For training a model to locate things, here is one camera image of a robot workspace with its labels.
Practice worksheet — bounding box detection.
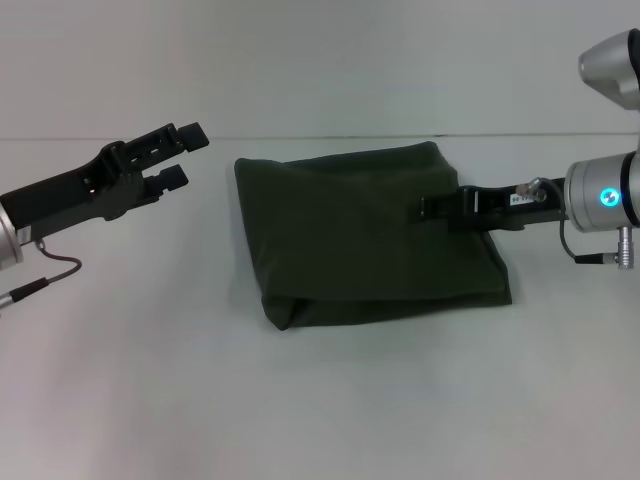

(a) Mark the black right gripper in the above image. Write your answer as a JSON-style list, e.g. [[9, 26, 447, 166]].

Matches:
[[418, 181, 569, 224]]

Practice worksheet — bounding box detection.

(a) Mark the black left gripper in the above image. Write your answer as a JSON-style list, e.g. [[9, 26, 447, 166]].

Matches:
[[0, 121, 210, 234]]

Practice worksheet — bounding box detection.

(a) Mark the dark green t-shirt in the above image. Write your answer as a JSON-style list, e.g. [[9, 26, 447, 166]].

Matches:
[[233, 140, 514, 332]]

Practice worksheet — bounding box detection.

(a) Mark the silver right gripper cable plug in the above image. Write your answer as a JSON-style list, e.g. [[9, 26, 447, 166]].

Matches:
[[516, 175, 548, 204]]

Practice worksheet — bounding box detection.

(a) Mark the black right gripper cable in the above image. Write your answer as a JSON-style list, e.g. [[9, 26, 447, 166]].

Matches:
[[541, 176, 609, 266]]

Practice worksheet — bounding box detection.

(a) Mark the dark red left gripper cable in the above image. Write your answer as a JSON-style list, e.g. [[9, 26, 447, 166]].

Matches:
[[0, 238, 84, 307]]

